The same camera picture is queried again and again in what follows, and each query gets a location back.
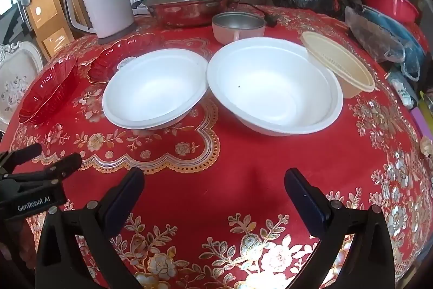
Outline red plastic basin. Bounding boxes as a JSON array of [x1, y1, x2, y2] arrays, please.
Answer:
[[359, 0, 420, 24]]

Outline black power plug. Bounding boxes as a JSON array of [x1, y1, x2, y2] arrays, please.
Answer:
[[242, 3, 278, 27]]

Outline white electric kettle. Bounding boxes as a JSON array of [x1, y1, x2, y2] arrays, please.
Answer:
[[64, 0, 137, 44]]

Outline red floral tablecloth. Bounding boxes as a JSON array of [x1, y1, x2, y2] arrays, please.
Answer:
[[0, 4, 433, 289]]

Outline pink pot with handle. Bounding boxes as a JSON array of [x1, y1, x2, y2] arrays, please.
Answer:
[[212, 12, 266, 46]]

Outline white carved chair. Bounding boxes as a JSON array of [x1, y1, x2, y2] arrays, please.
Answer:
[[0, 42, 44, 134]]

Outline white printed packet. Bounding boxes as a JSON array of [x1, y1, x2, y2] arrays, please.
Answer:
[[388, 72, 415, 109]]

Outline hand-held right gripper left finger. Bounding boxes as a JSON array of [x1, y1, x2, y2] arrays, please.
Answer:
[[35, 167, 145, 289]]

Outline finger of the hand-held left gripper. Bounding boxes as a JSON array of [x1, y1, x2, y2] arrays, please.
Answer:
[[7, 153, 83, 189], [0, 143, 43, 174]]

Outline cream plastic bowl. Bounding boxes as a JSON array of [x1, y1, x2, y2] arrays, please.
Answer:
[[301, 31, 376, 99]]

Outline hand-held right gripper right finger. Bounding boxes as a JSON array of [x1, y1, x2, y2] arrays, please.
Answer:
[[284, 168, 396, 289]]

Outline large white foam bowl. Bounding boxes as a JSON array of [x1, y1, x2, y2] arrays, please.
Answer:
[[206, 37, 344, 137]]

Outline red plastic plate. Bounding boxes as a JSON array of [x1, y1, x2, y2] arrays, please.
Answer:
[[18, 55, 78, 125], [87, 35, 156, 84]]

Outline steel pot with glass lid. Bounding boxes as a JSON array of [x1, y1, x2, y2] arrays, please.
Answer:
[[132, 0, 258, 28]]

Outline small white foam bowl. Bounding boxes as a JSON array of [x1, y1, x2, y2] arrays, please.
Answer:
[[102, 48, 209, 130]]

